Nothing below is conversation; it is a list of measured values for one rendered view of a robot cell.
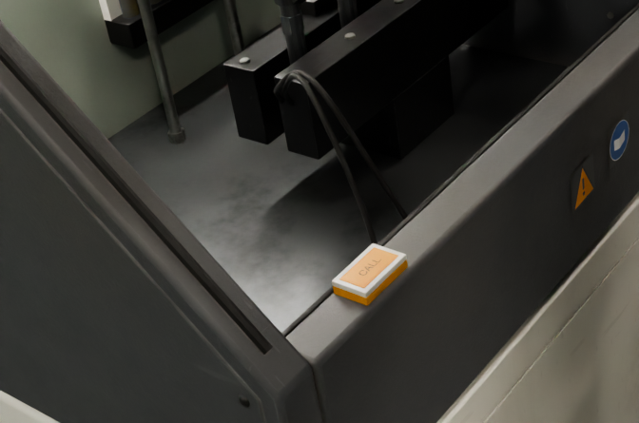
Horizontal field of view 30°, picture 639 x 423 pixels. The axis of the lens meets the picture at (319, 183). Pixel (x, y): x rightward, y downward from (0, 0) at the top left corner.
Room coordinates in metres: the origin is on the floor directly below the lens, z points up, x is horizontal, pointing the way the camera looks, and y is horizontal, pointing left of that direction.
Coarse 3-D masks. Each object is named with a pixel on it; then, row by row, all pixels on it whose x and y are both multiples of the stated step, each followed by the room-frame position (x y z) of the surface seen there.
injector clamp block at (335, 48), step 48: (384, 0) 1.07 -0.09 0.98; (432, 0) 1.07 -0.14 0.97; (480, 0) 1.14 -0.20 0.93; (336, 48) 0.99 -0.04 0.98; (384, 48) 1.01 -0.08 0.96; (432, 48) 1.07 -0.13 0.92; (240, 96) 0.99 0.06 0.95; (336, 96) 0.96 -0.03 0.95; (384, 96) 1.01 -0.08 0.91; (432, 96) 1.06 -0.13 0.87; (288, 144) 0.95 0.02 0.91; (384, 144) 1.03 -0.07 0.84
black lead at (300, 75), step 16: (288, 80) 0.89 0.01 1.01; (304, 80) 0.86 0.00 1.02; (288, 96) 0.93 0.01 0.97; (320, 112) 0.84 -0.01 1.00; (336, 112) 0.84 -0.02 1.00; (336, 144) 0.82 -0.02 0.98; (368, 160) 0.83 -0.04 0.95; (352, 176) 0.81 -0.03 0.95; (400, 208) 0.81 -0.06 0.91; (368, 224) 0.79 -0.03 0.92
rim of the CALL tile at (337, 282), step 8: (368, 248) 0.70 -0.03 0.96; (384, 248) 0.69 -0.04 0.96; (360, 256) 0.69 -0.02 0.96; (400, 256) 0.68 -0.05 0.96; (352, 264) 0.68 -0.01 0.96; (392, 264) 0.67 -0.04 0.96; (400, 264) 0.68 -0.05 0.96; (344, 272) 0.67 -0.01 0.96; (384, 272) 0.67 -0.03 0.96; (392, 272) 0.67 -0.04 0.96; (336, 280) 0.67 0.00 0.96; (376, 280) 0.66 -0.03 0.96; (344, 288) 0.66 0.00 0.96; (352, 288) 0.66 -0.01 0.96; (360, 288) 0.65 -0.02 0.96; (368, 288) 0.65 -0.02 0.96; (376, 288) 0.66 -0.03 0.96; (360, 296) 0.65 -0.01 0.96
